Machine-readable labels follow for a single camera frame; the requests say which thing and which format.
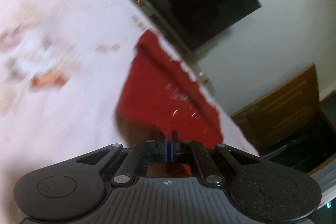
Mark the brown wooden cabinet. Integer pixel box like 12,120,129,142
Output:
229,63,322,159

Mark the red small garment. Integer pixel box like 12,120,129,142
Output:
115,29,224,178

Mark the white floral bed sheet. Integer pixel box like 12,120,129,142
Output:
0,0,261,224

